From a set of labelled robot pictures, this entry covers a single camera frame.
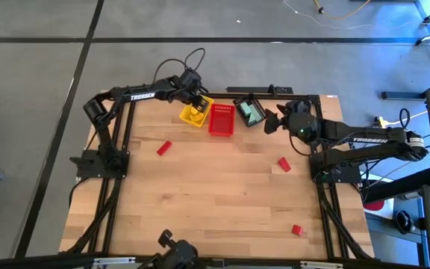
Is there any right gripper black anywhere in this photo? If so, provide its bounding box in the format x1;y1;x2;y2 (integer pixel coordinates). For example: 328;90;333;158
264;99;306;135

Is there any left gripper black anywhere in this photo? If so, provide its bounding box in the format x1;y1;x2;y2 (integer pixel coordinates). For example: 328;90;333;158
169;85;209;113

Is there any yellow arch block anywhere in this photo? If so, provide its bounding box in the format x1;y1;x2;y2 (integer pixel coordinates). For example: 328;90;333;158
185;108;205;126

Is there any red wedge block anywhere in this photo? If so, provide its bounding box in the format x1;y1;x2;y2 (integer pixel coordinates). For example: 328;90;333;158
277;156;292;173

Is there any red rectangular block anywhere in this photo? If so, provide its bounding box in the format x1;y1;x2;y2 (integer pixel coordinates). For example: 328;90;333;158
156;140;173;157

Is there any yellow plastic basket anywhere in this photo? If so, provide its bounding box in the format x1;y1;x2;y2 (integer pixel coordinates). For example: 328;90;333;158
178;95;215;129

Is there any red plastic basket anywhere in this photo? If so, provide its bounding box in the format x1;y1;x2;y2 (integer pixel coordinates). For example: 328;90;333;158
208;103;236;137

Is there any black flat bar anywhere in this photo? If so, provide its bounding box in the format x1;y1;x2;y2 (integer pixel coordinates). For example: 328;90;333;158
225;84;294;95

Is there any black plastic basket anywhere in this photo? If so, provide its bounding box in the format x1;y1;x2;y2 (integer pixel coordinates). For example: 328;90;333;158
232;93;267;128

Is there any red round object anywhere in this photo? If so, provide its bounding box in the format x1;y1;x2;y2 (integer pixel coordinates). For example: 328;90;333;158
363;200;386;212

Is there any black headset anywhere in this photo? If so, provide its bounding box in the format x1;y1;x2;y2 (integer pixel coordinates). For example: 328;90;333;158
393;210;417;235

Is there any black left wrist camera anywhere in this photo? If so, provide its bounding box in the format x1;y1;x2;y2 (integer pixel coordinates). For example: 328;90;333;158
179;68;204;90

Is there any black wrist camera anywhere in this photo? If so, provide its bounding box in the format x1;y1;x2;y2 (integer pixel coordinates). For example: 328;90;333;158
292;98;314;114
179;68;204;90

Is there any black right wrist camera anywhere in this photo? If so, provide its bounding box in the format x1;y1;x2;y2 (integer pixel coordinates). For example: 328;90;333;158
292;98;314;114

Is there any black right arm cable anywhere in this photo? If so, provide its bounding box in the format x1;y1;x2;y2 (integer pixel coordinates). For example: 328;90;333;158
288;132;315;157

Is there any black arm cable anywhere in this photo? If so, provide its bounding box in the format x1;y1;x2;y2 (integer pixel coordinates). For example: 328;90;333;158
151;47;207;87
288;132;315;157

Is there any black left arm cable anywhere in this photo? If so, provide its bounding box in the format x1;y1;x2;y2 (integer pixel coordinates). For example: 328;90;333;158
151;47;207;87

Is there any black aluminium table frame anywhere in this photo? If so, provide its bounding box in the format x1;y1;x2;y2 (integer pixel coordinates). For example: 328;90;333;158
60;92;375;262

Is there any white floor cable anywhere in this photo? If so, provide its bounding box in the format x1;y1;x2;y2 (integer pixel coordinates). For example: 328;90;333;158
284;0;375;30

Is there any yellow floor cable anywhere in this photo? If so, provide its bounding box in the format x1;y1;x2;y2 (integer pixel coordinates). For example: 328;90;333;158
314;0;371;20

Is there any black table-level camera mount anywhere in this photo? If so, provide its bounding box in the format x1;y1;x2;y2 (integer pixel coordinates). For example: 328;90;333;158
146;229;205;269

